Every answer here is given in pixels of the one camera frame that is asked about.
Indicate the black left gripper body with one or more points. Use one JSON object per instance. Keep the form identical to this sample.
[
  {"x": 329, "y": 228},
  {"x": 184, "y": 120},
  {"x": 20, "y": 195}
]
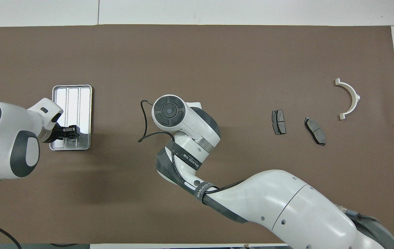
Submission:
[{"x": 56, "y": 133}]

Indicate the white curved plastic bracket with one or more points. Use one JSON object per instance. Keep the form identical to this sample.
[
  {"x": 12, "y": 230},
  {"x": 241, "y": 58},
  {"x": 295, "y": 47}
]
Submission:
[{"x": 352, "y": 95}]

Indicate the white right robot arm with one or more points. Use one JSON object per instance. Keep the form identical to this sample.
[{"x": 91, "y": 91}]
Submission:
[{"x": 269, "y": 200}]

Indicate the rectangular dark brake pad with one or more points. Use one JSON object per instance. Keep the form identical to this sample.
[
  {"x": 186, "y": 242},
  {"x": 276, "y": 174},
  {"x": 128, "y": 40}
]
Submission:
[{"x": 279, "y": 121}]

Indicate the brown table mat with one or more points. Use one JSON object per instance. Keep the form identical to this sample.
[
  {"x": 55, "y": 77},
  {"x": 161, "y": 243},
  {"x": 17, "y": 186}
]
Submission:
[{"x": 217, "y": 62}]

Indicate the curved dark brake pad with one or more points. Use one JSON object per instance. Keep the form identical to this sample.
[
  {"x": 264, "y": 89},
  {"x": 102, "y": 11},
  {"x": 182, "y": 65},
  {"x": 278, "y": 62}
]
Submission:
[{"x": 314, "y": 130}]

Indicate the silver metal tray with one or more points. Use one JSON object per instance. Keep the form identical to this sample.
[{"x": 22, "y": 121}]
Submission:
[{"x": 74, "y": 103}]

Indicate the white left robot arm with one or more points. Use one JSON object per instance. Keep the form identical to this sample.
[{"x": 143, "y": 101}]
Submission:
[{"x": 6, "y": 138}]

